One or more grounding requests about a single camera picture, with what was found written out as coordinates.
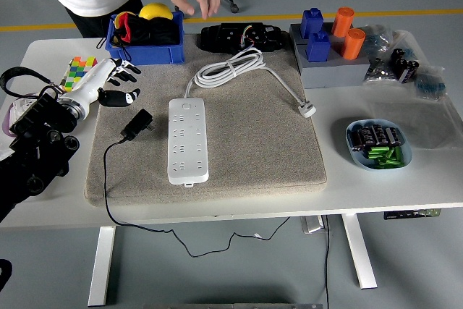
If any clear bag of dark parts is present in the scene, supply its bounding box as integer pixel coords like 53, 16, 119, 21
362, 56, 399, 88

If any grey-brown fabric mat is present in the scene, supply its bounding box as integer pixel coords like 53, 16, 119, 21
84, 33, 328, 208

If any black table control box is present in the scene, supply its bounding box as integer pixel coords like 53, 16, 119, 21
383, 208, 442, 221

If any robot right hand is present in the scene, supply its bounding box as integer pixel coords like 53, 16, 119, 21
0, 258, 14, 291

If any thin black adapter cord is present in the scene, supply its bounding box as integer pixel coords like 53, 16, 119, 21
103, 138, 290, 258

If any clear bag of small resistors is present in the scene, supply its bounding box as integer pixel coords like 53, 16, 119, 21
361, 23, 399, 59

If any grey peg block base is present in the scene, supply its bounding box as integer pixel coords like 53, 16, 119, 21
289, 22, 372, 89

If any clear bag of blue parts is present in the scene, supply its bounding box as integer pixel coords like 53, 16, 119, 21
412, 65, 449, 102

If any clear bag of black capacitors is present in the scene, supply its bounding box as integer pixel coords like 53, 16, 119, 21
388, 30, 422, 85

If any black hanging cable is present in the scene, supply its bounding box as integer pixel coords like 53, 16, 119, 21
323, 214, 332, 309

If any pile of black capacitors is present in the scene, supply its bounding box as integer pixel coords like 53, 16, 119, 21
348, 123, 404, 153

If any white power strip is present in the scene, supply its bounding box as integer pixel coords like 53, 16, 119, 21
167, 97, 210, 188

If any blue plastic bin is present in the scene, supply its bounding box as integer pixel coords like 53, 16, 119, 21
104, 11, 186, 67

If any black electronic socket module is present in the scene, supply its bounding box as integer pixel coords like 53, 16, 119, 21
200, 22, 285, 53

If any white device with purple base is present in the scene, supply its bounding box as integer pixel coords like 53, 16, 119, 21
2, 91, 46, 140

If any yellow ball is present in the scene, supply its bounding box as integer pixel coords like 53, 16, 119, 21
139, 3, 174, 20

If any white table leg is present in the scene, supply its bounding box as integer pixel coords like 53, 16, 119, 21
341, 213, 379, 290
88, 225, 116, 308

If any large empty clear bag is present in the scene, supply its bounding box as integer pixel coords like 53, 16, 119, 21
363, 91, 463, 151

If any pile of green cylinders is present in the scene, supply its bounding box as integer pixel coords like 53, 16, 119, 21
367, 145, 405, 169

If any orange cylinder peg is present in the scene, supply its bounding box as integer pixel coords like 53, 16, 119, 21
340, 27, 367, 61
331, 7, 355, 38

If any silver metal bracket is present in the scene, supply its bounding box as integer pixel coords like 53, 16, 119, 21
300, 216, 329, 234

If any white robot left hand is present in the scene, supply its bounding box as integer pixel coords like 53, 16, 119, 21
57, 57, 142, 120

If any black power adapter plug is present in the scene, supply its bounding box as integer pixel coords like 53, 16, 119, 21
120, 108, 157, 143

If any colourful puzzle cube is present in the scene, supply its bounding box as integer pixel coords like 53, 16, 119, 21
59, 56, 99, 93

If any light blue dish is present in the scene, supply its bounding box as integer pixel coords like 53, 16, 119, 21
345, 118, 414, 172

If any blue square peg block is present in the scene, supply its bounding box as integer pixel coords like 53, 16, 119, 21
300, 8, 324, 39
305, 30, 332, 63

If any white power strip cord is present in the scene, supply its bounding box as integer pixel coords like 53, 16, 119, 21
184, 47, 318, 119

